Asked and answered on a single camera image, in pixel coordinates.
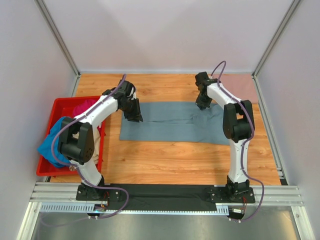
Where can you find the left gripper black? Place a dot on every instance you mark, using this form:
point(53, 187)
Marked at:
point(132, 113)

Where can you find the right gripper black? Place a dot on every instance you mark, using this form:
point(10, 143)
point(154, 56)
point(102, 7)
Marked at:
point(202, 100)

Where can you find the grey blue t shirt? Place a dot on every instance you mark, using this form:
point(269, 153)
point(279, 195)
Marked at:
point(179, 121)

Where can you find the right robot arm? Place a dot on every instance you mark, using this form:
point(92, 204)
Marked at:
point(238, 126)

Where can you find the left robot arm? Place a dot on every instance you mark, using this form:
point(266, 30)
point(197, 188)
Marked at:
point(76, 141)

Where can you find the folded pink t shirt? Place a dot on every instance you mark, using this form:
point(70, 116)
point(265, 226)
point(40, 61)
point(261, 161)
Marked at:
point(241, 86)

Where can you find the beige t shirt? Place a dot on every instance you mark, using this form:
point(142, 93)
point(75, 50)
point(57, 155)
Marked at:
point(95, 156)

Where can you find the magenta t shirt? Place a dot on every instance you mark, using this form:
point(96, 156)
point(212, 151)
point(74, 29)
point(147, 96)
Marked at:
point(83, 107)

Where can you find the bright blue t shirt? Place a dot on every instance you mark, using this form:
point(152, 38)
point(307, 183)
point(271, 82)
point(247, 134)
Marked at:
point(45, 148)

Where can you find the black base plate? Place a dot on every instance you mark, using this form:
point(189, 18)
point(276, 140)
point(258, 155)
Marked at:
point(163, 197)

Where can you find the slotted cable duct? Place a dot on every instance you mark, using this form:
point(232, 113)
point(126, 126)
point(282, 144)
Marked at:
point(92, 208)

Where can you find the right aluminium frame post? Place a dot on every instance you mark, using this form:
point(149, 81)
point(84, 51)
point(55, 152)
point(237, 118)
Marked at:
point(276, 36)

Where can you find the aluminium frame post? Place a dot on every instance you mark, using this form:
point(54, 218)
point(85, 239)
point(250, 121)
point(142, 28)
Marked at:
point(276, 36)
point(57, 35)

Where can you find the left aluminium frame post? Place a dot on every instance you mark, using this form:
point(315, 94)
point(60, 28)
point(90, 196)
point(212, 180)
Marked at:
point(57, 35)

